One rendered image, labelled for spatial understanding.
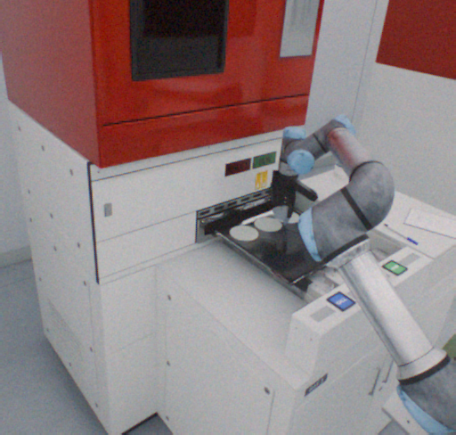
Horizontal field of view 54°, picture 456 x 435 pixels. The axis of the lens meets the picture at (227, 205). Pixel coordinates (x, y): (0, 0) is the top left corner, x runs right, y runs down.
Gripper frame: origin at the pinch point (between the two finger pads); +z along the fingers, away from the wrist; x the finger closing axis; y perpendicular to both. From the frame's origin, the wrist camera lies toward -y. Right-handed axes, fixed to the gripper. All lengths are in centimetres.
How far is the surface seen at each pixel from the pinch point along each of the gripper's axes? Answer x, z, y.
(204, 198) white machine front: 3.2, -10.5, 30.4
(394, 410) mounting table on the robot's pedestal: 72, 7, -14
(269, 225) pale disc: 1.3, 1.1, 6.4
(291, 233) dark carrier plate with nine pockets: 6.2, 1.1, -0.8
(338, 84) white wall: -279, 18, -104
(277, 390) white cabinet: 62, 12, 12
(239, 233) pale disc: 6.6, 1.0, 17.9
